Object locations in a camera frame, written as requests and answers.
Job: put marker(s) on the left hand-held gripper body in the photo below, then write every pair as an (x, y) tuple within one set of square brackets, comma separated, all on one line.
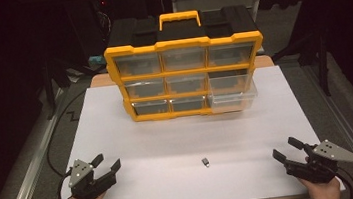
[(89, 186)]

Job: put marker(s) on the yellow black drawer organizer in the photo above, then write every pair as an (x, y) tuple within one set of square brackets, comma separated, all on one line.
[(178, 43)]

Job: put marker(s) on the teal object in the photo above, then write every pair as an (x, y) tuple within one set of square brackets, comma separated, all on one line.
[(97, 60)]

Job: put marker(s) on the small black flash drive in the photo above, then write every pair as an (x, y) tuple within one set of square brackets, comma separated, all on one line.
[(205, 161)]

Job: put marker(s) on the person's right hand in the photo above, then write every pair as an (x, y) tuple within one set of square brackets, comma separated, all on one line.
[(326, 193)]

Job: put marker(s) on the black stand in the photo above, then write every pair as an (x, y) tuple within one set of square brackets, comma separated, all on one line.
[(50, 90), (323, 62)]

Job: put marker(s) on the clear plastic drawer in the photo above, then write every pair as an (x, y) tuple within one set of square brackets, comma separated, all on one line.
[(231, 101)]

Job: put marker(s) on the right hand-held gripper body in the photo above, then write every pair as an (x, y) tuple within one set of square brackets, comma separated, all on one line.
[(319, 167)]

